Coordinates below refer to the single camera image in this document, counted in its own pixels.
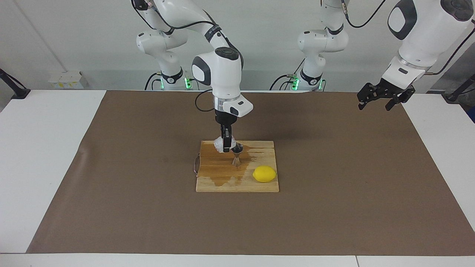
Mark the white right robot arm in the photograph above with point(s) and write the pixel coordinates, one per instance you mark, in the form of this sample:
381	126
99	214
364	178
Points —
222	74

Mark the wooden cutting board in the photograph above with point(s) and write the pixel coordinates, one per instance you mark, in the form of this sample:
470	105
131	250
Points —
219	174

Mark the brown paper table mat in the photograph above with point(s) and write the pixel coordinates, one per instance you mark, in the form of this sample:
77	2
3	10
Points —
111	204

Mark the yellow lemon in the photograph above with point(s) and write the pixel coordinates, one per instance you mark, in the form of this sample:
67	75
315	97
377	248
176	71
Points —
264	174

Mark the black clamp stand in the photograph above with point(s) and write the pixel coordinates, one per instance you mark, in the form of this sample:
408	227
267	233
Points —
458	91
15	89

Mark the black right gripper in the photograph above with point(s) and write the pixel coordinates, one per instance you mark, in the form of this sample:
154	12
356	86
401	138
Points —
225	119

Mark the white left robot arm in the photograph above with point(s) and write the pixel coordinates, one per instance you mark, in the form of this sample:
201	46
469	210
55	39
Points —
319	40

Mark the dark blue object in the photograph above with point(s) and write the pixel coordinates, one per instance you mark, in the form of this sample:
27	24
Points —
472	115

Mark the white box with yellow label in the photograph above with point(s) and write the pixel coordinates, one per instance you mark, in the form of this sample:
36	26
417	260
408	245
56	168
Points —
66	81

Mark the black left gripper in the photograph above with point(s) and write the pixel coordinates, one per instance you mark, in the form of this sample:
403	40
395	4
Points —
393	91

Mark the steel double jigger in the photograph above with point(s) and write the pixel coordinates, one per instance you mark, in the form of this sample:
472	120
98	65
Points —
237	149

